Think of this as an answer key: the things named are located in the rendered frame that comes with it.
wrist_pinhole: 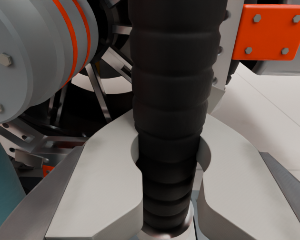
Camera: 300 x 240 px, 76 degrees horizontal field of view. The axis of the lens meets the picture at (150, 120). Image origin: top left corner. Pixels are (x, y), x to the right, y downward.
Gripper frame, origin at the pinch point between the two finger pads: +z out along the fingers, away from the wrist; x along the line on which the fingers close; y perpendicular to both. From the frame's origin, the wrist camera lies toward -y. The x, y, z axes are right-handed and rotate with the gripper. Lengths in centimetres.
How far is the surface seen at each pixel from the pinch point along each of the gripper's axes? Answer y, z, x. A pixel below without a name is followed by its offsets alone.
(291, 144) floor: 83, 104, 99
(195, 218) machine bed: 75, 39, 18
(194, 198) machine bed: 75, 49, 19
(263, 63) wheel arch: 5.8, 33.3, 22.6
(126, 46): 4.7, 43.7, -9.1
